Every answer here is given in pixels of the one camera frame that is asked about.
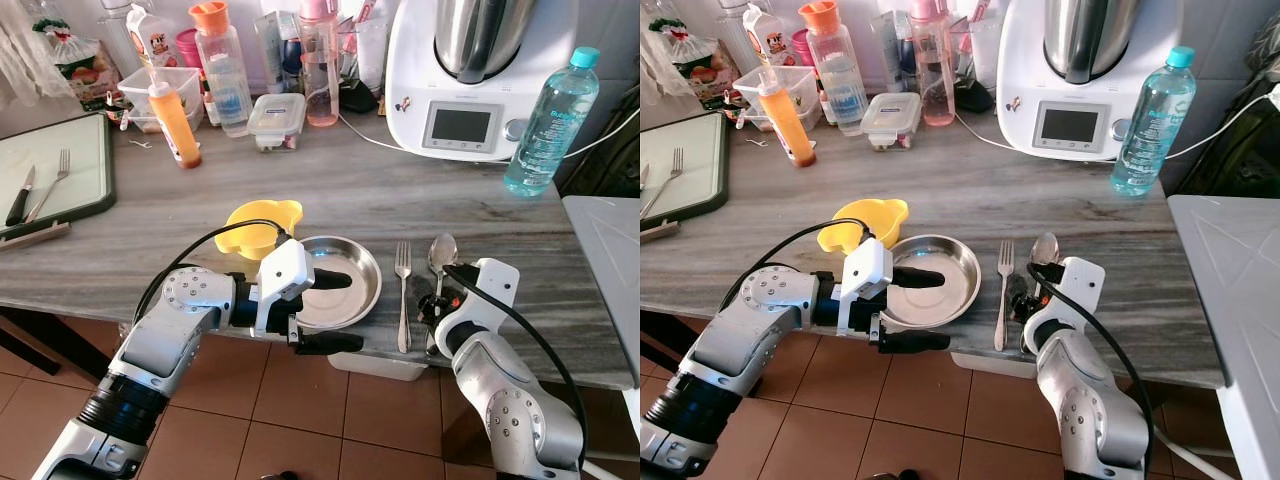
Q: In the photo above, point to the orange sauce squeeze bottle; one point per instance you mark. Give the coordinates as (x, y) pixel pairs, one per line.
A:
(788, 125)
(177, 125)

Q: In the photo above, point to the clear bottle orange cap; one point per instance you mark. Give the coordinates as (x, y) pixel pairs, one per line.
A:
(225, 80)
(838, 80)

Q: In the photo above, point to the small black object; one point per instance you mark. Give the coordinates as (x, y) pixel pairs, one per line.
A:
(974, 97)
(358, 98)

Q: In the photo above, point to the small lidded plastic container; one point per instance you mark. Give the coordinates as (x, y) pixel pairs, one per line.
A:
(890, 120)
(275, 120)

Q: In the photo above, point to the white plastic bin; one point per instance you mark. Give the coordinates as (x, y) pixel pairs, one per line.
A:
(375, 365)
(990, 363)

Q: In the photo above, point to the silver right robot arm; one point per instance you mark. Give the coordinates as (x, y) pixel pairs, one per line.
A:
(500, 400)
(1085, 410)

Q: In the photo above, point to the white kitchen cooking machine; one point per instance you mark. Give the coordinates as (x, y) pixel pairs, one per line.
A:
(1080, 90)
(470, 90)

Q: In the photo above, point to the round steel plate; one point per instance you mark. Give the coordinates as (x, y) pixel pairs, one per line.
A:
(355, 265)
(950, 265)

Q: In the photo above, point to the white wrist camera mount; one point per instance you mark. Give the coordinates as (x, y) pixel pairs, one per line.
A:
(283, 280)
(1075, 300)
(865, 280)
(485, 300)

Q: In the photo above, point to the steel spoon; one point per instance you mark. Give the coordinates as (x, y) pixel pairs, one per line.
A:
(1045, 248)
(442, 250)

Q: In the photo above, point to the clear open plastic tub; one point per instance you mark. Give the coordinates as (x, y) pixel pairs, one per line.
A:
(140, 95)
(750, 95)

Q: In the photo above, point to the yellow plastic bowl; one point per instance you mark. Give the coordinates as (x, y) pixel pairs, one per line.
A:
(860, 218)
(255, 225)

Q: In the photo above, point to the red printed food bag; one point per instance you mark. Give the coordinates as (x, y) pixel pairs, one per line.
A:
(85, 65)
(700, 65)

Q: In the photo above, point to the white plastic folding table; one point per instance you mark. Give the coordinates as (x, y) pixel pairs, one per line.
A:
(610, 260)
(1230, 300)

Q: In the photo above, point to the green-rimmed cutting board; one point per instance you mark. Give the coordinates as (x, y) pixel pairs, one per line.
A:
(70, 150)
(690, 150)

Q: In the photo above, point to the steel fork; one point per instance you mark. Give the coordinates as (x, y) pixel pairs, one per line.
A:
(1002, 300)
(668, 182)
(403, 300)
(52, 185)

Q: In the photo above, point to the pink cup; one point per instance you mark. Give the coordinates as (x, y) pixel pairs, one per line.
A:
(803, 48)
(188, 48)

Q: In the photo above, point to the dark wooden marble-top table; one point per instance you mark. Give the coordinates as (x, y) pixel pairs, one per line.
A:
(950, 190)
(350, 190)

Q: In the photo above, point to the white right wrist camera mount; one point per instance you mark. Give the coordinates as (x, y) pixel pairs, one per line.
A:
(1075, 300)
(485, 300)

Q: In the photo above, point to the blue plastic water bottle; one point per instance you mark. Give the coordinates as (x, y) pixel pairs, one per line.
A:
(550, 120)
(1155, 120)

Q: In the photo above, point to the clear plastic bag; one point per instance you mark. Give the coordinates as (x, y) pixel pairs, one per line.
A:
(25, 50)
(650, 50)

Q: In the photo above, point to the pink drinking bottle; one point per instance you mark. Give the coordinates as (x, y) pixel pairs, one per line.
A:
(320, 70)
(932, 70)

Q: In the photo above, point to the black bulky item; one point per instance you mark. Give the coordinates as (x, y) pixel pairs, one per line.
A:
(610, 170)
(1230, 150)

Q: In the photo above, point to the pale flat bar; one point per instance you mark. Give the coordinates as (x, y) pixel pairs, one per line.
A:
(658, 231)
(35, 236)

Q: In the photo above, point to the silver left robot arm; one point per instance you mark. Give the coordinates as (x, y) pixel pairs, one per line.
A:
(170, 330)
(745, 340)

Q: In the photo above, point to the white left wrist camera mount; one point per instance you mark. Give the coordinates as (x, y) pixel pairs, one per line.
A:
(865, 280)
(283, 280)

